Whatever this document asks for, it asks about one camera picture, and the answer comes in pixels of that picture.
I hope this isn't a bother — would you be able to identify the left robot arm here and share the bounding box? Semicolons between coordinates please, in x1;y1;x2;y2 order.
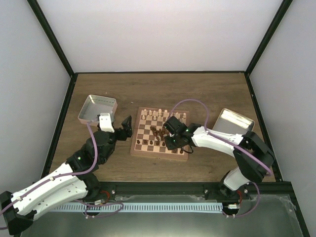
0;113;132;236

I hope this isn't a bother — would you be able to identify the light blue cable duct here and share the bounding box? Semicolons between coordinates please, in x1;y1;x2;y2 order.
53;202;223;214

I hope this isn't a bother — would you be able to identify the black enclosure frame post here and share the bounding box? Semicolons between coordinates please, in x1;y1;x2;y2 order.
27;0;75;77

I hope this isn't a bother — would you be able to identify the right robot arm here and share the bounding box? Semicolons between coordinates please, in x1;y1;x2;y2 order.
163;116;276;199

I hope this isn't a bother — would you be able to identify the gold metal tray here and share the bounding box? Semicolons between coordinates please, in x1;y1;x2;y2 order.
212;108;255;134

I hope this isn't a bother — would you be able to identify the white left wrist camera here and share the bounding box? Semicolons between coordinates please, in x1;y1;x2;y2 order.
99;113;115;133

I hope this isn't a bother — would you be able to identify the wooden chess board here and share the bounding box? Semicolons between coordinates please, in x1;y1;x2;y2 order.
130;107;189;161

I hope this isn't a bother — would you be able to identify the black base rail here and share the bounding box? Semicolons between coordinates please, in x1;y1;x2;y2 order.
100;182;294;201

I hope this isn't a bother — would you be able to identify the pink metal tray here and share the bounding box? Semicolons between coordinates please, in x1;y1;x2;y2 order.
78;95;118;124

